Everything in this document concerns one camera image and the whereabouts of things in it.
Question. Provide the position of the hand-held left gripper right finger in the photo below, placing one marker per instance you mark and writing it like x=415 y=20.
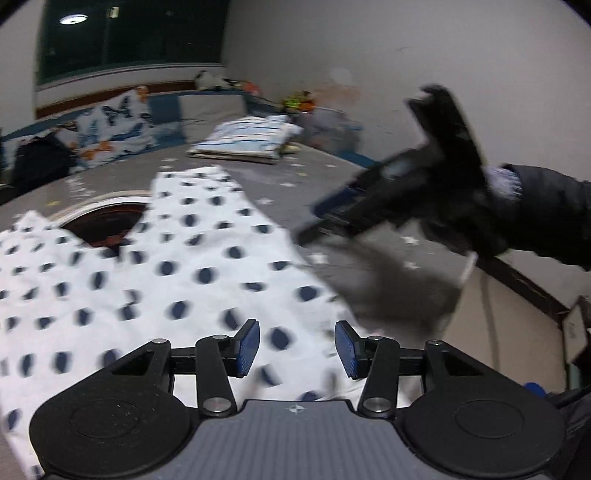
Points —
x=347 y=351

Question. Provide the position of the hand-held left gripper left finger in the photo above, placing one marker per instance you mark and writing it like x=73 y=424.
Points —
x=247 y=347

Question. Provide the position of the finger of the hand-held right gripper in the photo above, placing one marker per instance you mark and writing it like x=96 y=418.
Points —
x=339 y=198
x=328 y=226

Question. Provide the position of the white polka dot garment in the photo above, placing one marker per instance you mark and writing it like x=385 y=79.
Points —
x=161 y=277

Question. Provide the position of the person's right forearm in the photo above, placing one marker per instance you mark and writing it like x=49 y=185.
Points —
x=545 y=217

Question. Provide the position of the grey star patterned mat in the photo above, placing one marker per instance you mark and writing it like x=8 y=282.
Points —
x=277 y=180

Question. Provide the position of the grey blue storage box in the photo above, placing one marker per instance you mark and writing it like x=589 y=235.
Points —
x=330 y=129

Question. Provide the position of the yellow green toy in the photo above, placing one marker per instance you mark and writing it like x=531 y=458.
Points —
x=298 y=100

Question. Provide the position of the folded striped blanket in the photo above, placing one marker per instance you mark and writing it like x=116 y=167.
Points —
x=249 y=136

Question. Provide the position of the orange plush toy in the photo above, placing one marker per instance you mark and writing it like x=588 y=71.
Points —
x=249 y=87

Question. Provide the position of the white black plush toy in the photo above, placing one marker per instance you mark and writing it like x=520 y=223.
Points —
x=210 y=79

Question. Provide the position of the round induction cooktop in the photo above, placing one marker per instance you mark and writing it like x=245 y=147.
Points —
x=106 y=224

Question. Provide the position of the blue grey padded bumper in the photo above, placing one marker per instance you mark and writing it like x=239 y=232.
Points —
x=166 y=110

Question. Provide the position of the butterfly print pillow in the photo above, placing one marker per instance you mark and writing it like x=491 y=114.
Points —
x=115 y=124

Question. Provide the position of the dark window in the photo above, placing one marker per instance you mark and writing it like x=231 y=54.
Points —
x=129 y=32

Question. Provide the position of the black bag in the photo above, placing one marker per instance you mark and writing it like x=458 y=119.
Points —
x=41 y=159

